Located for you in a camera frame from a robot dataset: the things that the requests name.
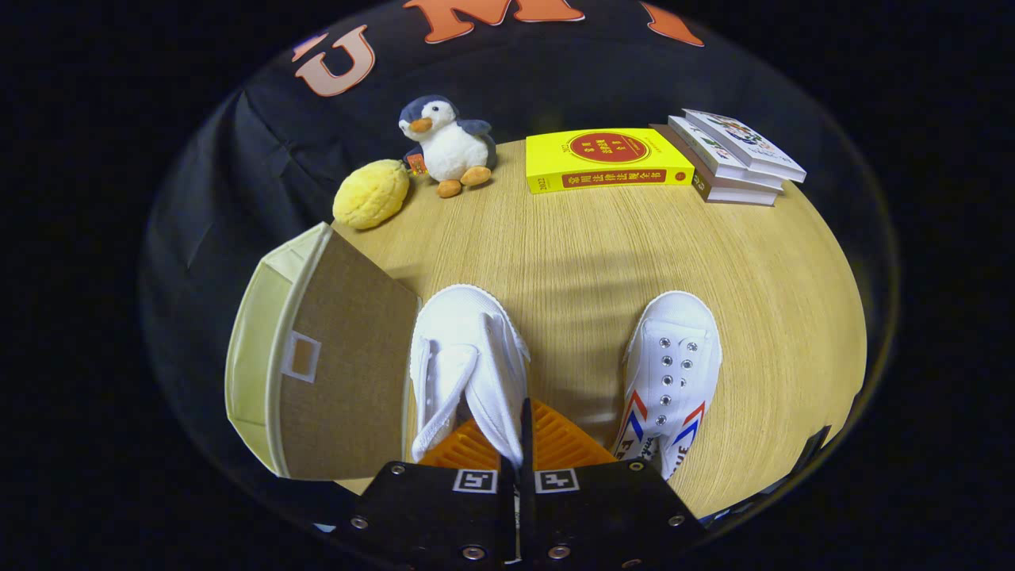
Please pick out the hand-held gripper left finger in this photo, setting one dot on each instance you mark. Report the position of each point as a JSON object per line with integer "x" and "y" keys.
{"x": 428, "y": 507}

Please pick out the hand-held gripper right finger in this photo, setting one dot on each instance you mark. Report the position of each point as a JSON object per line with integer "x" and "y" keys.
{"x": 526, "y": 452}

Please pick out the white canvas shoe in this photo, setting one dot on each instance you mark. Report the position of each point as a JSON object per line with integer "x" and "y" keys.
{"x": 674, "y": 349}
{"x": 468, "y": 325}

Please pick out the brown fabric storage box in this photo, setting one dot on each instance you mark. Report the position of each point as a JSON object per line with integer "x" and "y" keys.
{"x": 349, "y": 357}

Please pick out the yellow book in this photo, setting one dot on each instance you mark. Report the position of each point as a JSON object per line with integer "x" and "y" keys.
{"x": 610, "y": 170}

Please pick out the yellow plush bun toy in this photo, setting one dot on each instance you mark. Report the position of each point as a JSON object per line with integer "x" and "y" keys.
{"x": 369, "y": 198}

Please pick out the plush penguin toy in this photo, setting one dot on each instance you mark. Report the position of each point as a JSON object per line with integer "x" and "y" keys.
{"x": 452, "y": 151}

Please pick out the white illustrated book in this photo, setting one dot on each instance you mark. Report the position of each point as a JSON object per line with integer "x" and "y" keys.
{"x": 745, "y": 143}

